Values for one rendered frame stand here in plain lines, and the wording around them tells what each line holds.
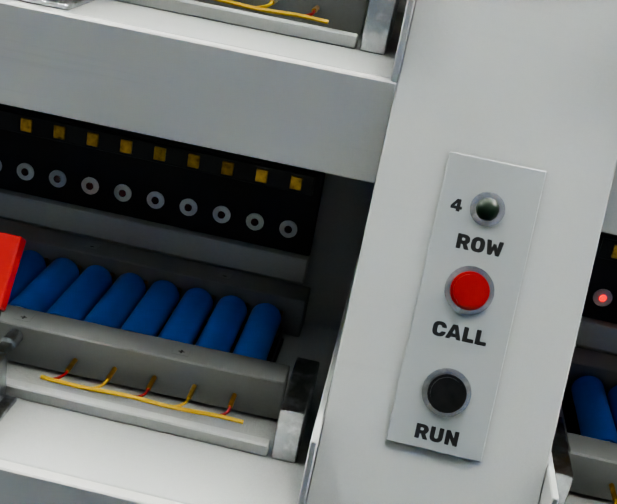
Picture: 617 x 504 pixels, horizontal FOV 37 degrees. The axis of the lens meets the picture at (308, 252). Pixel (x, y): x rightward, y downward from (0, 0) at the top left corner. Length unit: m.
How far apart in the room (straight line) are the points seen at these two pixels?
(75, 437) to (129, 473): 0.03
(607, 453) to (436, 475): 0.11
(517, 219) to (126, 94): 0.17
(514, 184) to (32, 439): 0.24
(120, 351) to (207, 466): 0.08
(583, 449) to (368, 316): 0.14
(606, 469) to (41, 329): 0.28
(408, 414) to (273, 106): 0.14
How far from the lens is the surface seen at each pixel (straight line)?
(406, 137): 0.38
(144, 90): 0.41
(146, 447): 0.44
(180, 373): 0.46
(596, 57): 0.40
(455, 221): 0.38
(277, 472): 0.44
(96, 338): 0.47
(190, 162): 0.54
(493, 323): 0.38
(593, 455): 0.47
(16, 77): 0.43
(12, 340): 0.47
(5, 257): 0.44
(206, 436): 0.44
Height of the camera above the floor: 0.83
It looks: 2 degrees down
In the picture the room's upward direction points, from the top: 12 degrees clockwise
